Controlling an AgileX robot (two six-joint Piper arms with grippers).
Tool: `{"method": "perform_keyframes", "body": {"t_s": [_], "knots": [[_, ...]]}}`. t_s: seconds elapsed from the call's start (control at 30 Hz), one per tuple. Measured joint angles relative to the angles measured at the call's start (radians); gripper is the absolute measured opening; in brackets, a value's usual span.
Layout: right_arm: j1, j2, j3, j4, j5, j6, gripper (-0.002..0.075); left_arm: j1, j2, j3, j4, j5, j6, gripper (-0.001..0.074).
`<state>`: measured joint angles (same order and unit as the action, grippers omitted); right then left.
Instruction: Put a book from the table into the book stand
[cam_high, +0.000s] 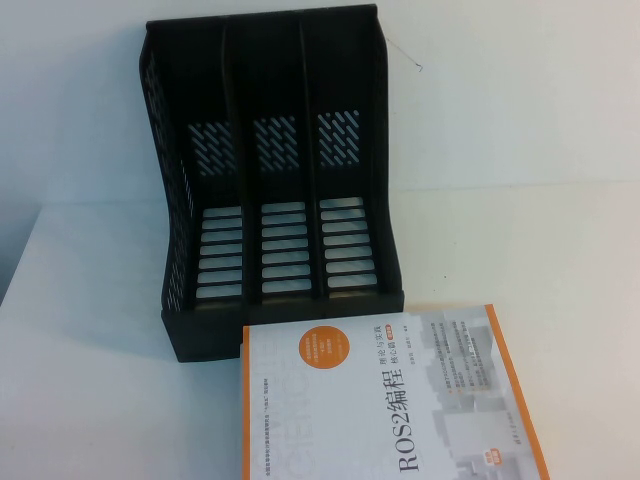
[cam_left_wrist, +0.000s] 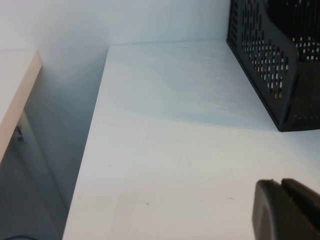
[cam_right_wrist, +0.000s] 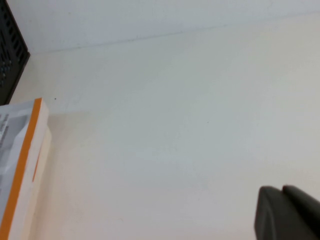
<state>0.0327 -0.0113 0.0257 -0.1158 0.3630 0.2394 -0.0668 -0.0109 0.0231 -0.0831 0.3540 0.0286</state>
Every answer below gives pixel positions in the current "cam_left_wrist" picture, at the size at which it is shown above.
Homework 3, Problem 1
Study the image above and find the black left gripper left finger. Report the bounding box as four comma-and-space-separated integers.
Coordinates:
251, 178, 316, 240

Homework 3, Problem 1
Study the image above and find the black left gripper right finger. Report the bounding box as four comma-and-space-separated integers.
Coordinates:
280, 178, 320, 240

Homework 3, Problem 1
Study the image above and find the black plastic book stand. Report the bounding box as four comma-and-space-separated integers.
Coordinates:
225, 0, 320, 133

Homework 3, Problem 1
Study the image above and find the beige side table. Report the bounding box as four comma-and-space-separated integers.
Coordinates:
0, 50, 43, 164

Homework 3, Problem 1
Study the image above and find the small metal bracket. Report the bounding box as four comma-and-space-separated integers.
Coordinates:
14, 125, 26, 144

